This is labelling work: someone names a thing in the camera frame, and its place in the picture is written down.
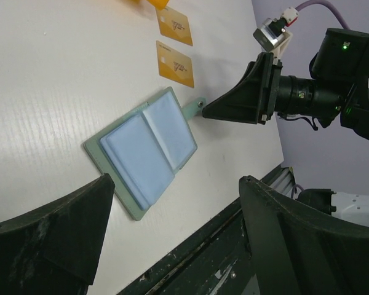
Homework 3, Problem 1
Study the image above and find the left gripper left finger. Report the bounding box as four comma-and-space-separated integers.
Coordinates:
0, 174, 115, 294

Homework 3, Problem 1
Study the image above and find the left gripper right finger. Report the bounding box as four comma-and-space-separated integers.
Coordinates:
239, 176, 369, 294

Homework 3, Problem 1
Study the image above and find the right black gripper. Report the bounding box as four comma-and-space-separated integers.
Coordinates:
202, 52, 283, 125

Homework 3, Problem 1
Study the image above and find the gold credit card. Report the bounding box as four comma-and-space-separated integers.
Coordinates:
156, 6, 193, 46
156, 41, 194, 88

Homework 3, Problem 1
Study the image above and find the green leather card holder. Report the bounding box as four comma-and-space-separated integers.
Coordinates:
83, 87, 206, 221

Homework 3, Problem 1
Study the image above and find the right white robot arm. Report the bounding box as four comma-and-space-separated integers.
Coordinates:
202, 28, 369, 140

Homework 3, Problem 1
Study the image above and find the yellow plastic bin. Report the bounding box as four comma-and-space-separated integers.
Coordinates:
129, 0, 173, 9

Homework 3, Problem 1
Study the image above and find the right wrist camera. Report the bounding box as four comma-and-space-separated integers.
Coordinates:
253, 7, 298, 60

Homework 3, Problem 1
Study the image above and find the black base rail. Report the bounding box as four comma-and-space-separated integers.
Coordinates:
116, 164, 296, 295

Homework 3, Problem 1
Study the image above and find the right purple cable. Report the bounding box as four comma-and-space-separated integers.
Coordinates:
296, 0, 369, 74

